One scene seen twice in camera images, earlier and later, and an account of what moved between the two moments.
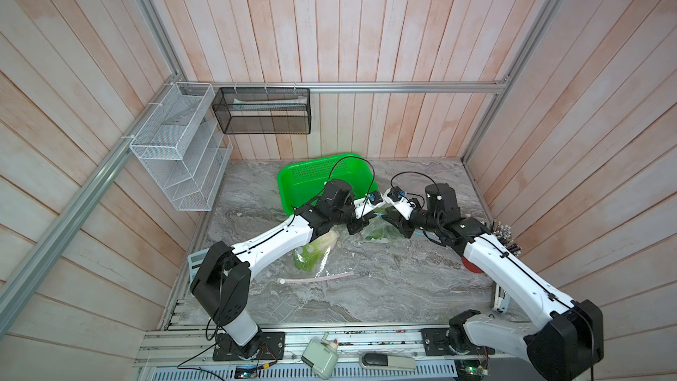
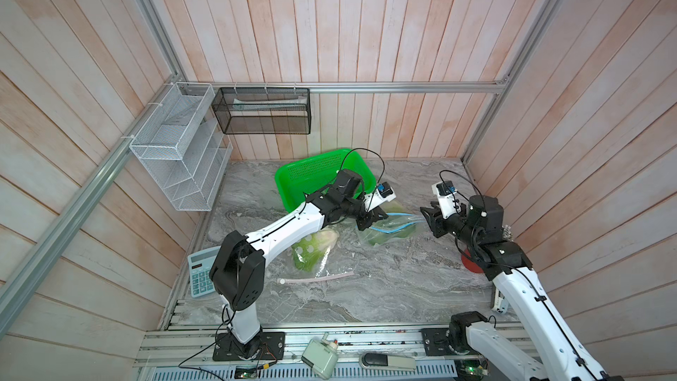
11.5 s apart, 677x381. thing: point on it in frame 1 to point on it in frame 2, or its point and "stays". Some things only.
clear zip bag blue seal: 378,228 stays
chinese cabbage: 383,229 stays
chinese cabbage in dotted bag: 312,255 stays
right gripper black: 399,221 to 435,220
